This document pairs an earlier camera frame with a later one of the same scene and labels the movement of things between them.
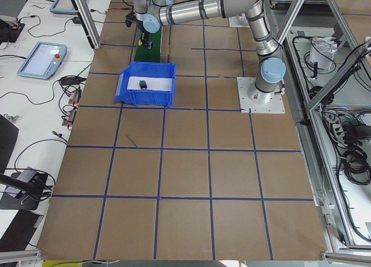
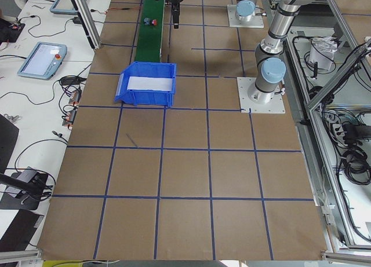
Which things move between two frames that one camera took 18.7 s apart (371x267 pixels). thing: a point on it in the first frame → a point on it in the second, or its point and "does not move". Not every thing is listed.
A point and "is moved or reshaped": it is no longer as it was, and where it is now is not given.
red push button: x=142 y=84 is moved or reshaped
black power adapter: x=76 y=20 does not move
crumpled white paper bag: x=322 y=51 does not move
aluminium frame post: x=81 y=6 does not move
